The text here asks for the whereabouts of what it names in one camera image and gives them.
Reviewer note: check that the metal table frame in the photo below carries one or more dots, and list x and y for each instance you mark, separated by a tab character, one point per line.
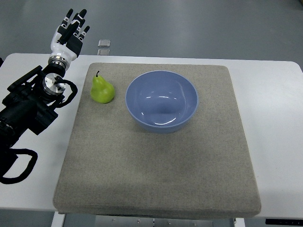
115	221

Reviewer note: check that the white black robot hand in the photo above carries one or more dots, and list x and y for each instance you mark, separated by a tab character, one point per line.
68	38

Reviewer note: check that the lower silver floor plate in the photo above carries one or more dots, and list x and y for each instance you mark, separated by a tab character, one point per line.
103	52

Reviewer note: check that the green pear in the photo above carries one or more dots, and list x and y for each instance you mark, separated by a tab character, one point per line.
101	90

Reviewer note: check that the grey felt mat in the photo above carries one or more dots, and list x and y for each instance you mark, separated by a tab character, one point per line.
114	167

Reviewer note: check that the blue bowl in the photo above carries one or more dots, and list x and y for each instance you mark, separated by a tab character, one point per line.
161	101

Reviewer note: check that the silver floor plate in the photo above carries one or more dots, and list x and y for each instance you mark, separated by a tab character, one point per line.
103	52
104	43

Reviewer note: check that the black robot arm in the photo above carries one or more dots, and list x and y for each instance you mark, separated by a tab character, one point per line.
32	100

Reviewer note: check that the upper silver floor plate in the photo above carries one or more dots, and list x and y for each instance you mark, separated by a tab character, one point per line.
104	43

